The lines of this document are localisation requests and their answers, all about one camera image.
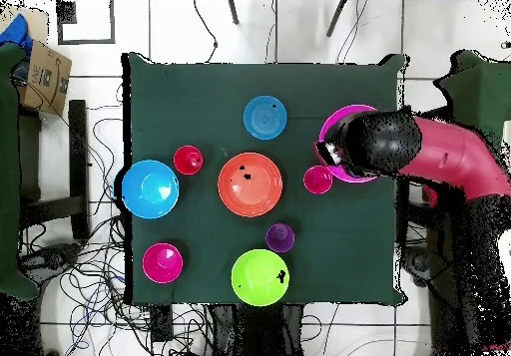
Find red cup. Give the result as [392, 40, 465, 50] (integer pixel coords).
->
[172, 145, 205, 177]
[302, 165, 334, 195]

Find green cloth covered table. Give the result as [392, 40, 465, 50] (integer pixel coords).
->
[434, 50, 511, 150]
[0, 41, 41, 301]

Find orange bowl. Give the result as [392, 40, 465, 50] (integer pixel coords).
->
[217, 152, 284, 218]

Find grey chair leg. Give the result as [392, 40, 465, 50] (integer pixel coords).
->
[325, 0, 348, 38]
[227, 0, 241, 26]

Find plain cardboard box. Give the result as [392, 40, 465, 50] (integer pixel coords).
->
[0, 5, 51, 47]

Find large pink bowl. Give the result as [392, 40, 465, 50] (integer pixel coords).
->
[313, 104, 380, 184]

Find green bowl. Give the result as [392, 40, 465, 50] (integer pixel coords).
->
[230, 248, 291, 308]

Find black floor cable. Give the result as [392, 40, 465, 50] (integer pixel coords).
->
[193, 0, 220, 64]

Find dark green tablecloth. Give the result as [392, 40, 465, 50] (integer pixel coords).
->
[121, 51, 408, 306]

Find black pedestal foot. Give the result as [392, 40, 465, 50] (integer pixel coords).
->
[19, 242, 83, 281]
[400, 243, 434, 287]

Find small red bowl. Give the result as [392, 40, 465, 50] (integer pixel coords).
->
[142, 242, 185, 285]

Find large blue bowl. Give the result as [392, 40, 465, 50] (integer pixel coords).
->
[121, 159, 181, 220]

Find blue bag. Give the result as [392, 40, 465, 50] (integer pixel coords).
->
[0, 13, 34, 60]

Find printed cardboard box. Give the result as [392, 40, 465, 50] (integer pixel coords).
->
[17, 38, 74, 117]

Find purple cup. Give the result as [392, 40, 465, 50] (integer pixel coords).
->
[264, 222, 296, 254]

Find tangle of floor cables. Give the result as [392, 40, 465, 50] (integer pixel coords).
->
[23, 84, 225, 356]

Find medium blue bowl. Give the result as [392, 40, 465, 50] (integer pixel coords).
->
[243, 95, 288, 141]

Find black metal stand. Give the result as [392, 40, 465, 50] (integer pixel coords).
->
[17, 99, 91, 241]

